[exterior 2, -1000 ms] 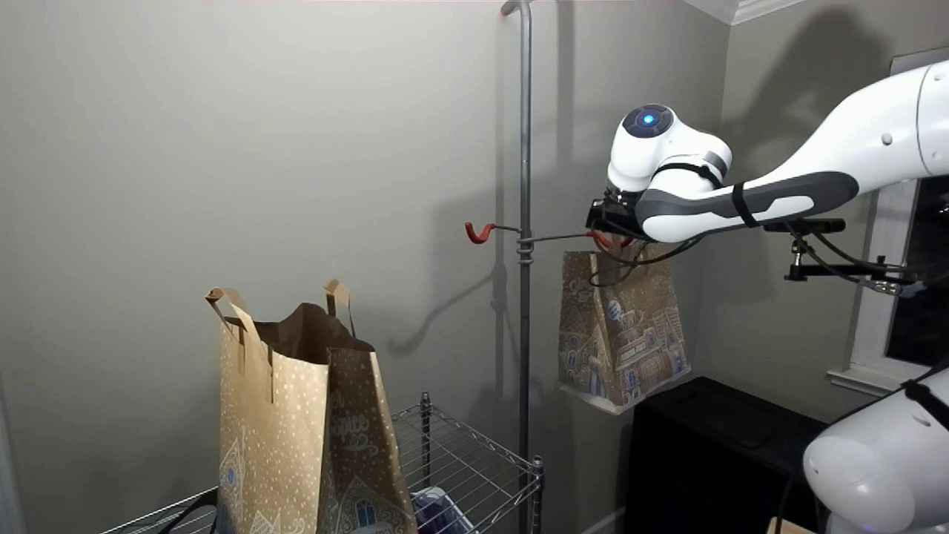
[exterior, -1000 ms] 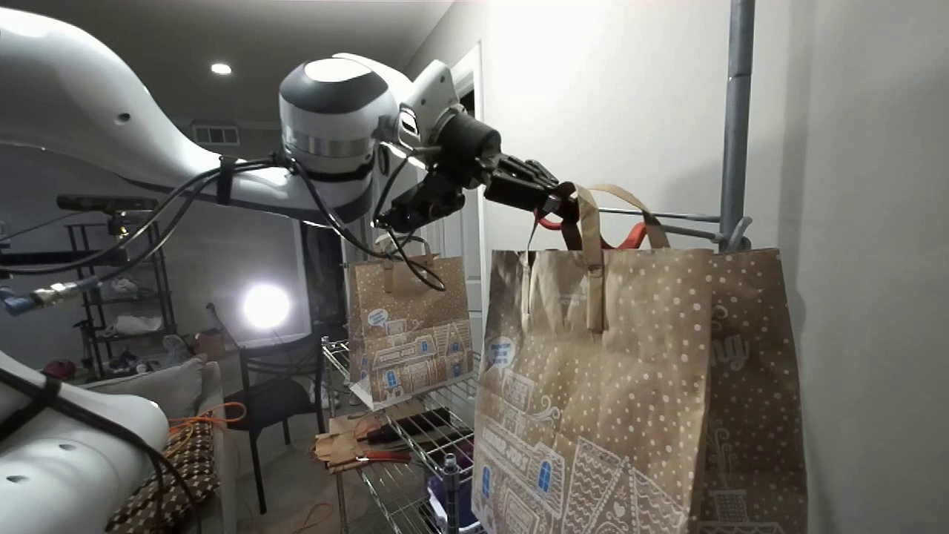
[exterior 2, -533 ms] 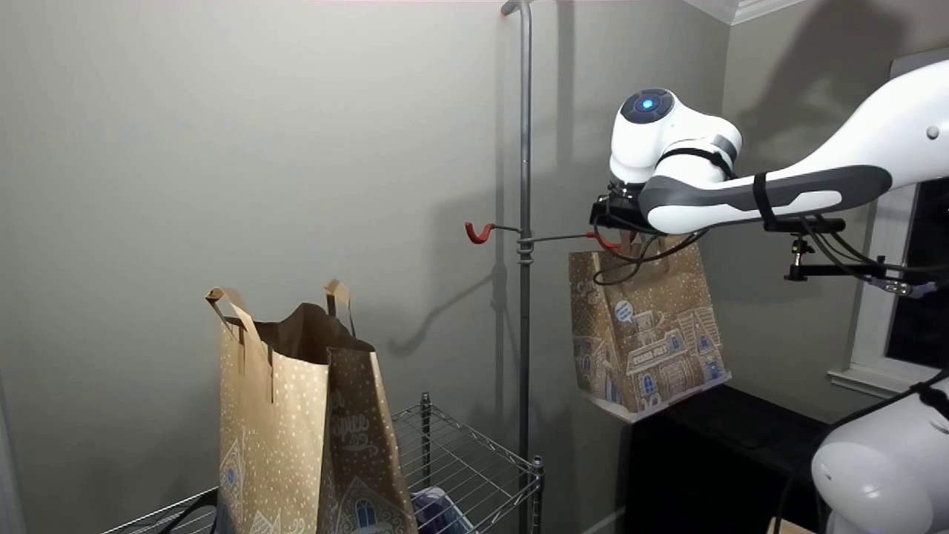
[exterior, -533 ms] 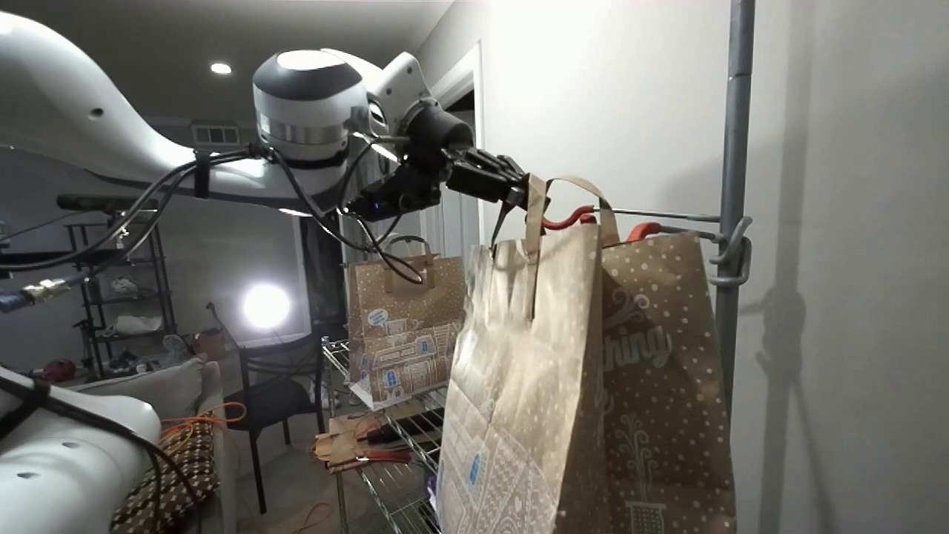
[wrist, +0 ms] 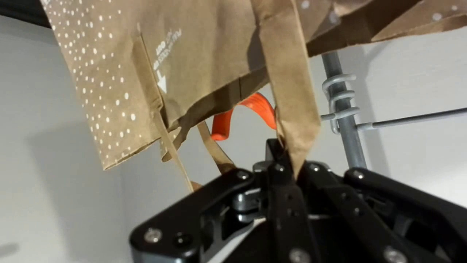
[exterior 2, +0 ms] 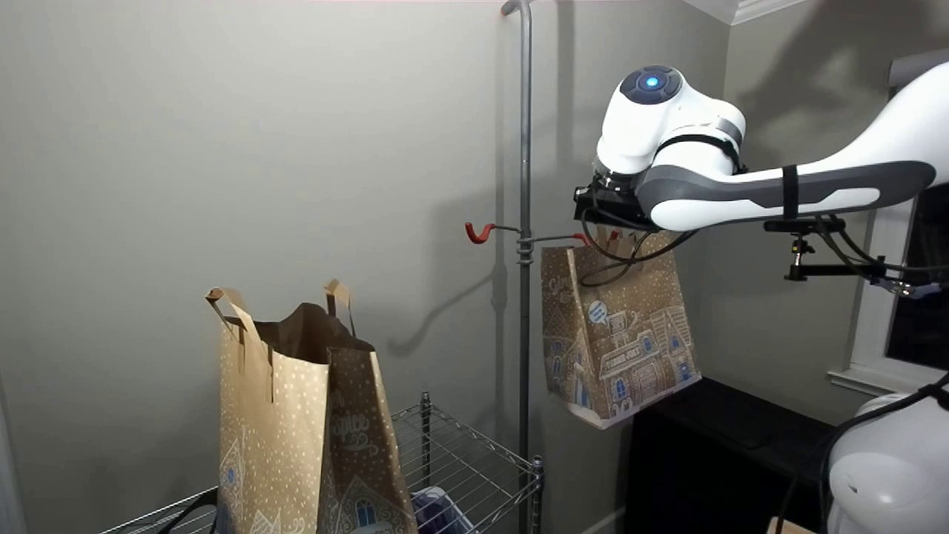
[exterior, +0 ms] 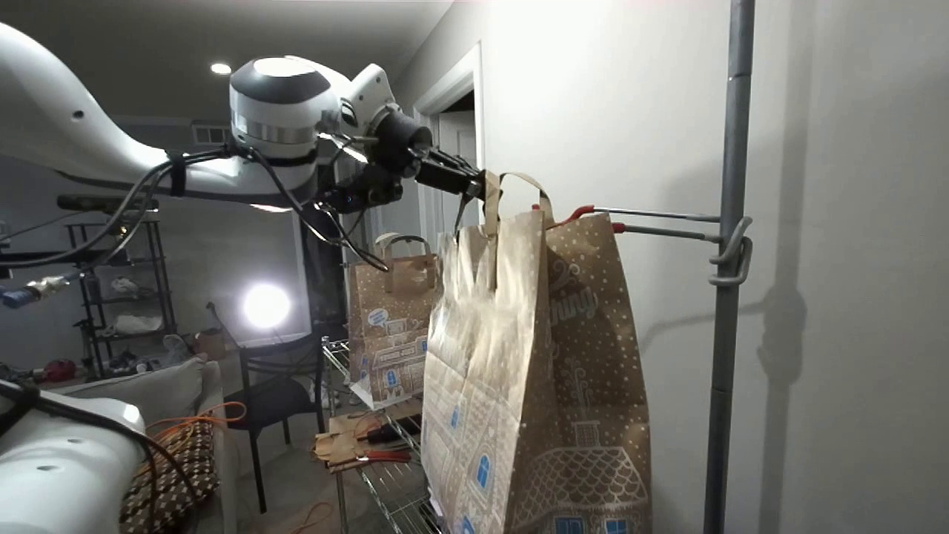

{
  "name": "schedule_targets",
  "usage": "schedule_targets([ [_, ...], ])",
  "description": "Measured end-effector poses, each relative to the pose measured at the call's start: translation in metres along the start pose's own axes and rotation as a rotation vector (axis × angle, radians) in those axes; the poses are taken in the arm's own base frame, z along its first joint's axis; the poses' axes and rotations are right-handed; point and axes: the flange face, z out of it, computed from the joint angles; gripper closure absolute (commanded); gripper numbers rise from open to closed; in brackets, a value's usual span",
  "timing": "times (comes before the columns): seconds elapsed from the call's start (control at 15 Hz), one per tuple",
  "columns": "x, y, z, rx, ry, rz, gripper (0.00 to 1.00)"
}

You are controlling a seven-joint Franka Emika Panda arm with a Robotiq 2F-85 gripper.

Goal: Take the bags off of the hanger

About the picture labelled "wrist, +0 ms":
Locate grey metal pole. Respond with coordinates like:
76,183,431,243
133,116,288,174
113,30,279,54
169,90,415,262
320,50,369,170

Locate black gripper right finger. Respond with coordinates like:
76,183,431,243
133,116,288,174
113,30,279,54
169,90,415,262
295,161,467,263

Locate brown Trader Joe's paper bag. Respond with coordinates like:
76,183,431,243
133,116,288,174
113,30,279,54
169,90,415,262
41,0,467,195

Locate orange-tipped metal hanger hook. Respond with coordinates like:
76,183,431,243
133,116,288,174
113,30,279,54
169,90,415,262
210,72,467,144

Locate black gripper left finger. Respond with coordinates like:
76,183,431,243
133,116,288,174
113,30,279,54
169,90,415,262
129,138,323,263

